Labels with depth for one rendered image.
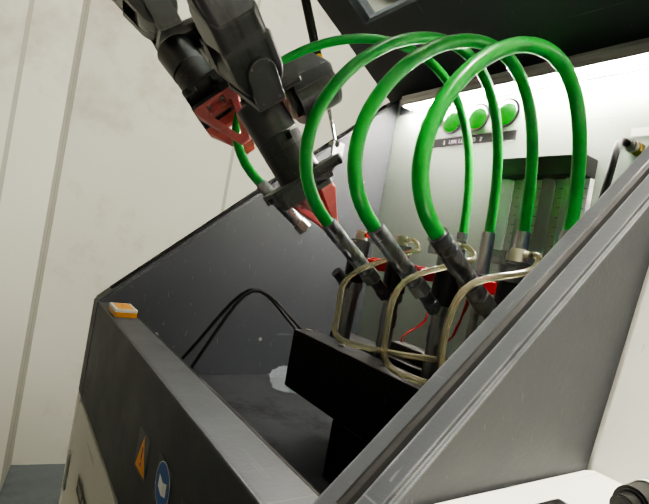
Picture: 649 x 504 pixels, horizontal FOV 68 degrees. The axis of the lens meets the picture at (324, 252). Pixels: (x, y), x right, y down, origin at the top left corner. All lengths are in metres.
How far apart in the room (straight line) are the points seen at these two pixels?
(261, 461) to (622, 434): 0.25
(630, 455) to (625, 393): 0.04
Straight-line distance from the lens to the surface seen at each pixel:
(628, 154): 0.78
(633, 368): 0.41
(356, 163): 0.44
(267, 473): 0.34
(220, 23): 0.53
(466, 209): 0.79
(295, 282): 0.97
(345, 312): 0.65
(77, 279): 2.24
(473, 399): 0.29
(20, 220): 1.99
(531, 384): 0.33
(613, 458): 0.41
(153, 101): 2.27
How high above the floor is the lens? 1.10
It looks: 1 degrees down
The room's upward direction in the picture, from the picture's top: 10 degrees clockwise
